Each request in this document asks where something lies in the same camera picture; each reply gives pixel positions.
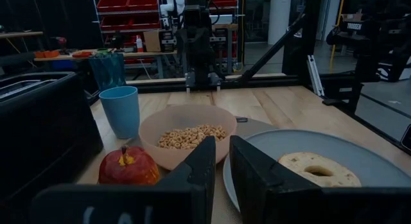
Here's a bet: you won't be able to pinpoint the white building pillar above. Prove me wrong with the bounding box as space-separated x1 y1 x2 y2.
267 0 294 46

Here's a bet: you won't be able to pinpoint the small cardboard box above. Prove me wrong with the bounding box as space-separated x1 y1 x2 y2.
143 30 162 53

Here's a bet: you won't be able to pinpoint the orange plastic tray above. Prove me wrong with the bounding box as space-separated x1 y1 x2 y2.
34 49 60 59

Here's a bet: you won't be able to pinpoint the wooden workbench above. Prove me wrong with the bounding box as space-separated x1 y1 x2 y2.
33 49 178 80

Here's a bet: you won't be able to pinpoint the teal glass tumbler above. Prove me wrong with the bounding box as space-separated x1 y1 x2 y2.
88 53 127 92

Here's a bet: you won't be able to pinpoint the black toaster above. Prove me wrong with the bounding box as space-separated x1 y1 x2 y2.
0 71 104 202

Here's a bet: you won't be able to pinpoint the metal shelving rack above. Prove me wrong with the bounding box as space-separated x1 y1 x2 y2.
91 0 241 74

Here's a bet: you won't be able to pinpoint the pink bowl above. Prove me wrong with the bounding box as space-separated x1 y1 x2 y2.
138 104 238 172

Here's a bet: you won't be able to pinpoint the red apple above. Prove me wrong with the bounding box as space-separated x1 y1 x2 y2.
98 145 161 186

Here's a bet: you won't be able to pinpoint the cereal rings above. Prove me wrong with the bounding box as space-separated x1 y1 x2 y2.
157 123 227 151

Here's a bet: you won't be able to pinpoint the black table frame rail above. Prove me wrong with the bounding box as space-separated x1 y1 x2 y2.
127 73 356 94

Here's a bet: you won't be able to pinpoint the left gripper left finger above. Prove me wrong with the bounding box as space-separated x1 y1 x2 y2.
28 135 217 224

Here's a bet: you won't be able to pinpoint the black diagonal frame strut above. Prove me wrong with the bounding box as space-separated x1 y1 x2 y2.
239 14 306 84

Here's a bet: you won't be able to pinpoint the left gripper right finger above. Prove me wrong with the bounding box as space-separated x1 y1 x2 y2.
229 135 411 224

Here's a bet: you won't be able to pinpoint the silver metal bracket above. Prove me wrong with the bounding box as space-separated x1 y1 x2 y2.
306 54 326 98

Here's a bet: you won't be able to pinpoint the grey ceramic plate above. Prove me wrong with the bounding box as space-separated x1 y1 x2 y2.
222 129 411 212

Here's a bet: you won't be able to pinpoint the black upright frame post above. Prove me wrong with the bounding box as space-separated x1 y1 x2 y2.
300 0 322 87

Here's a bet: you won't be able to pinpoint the red plastic storage bin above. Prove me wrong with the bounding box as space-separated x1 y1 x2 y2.
127 0 159 12
96 0 130 13
100 15 133 32
130 13 162 30

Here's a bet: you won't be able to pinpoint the bagel half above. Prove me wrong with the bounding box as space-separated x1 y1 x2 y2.
277 151 362 188

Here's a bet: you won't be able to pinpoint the light blue plastic cup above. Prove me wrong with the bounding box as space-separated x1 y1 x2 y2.
98 85 141 140

